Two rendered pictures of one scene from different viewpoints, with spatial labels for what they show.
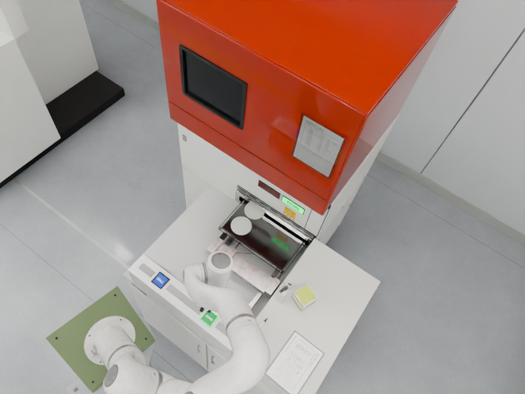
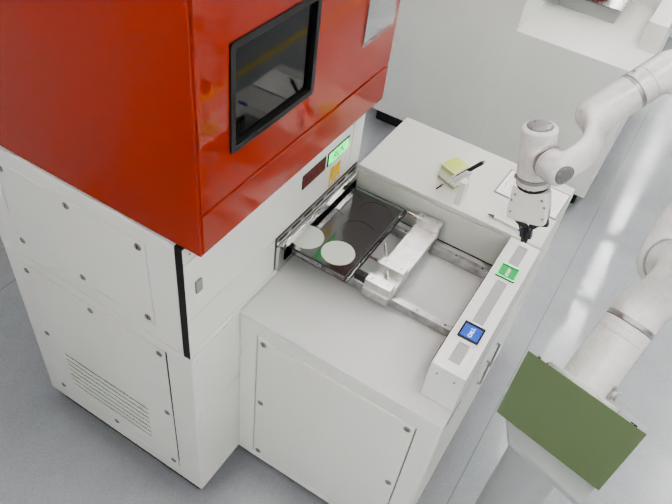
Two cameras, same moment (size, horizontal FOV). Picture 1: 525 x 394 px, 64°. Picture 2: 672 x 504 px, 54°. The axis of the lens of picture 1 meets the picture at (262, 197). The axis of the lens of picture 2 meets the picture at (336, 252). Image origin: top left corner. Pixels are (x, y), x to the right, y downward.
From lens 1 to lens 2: 1.79 m
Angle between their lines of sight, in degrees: 54
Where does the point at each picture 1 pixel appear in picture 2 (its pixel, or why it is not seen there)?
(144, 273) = (465, 356)
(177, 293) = (483, 311)
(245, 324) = (642, 69)
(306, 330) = (489, 181)
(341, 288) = (426, 148)
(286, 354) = not seen: hidden behind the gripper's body
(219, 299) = (602, 114)
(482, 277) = not seen: hidden behind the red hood
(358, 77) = not seen: outside the picture
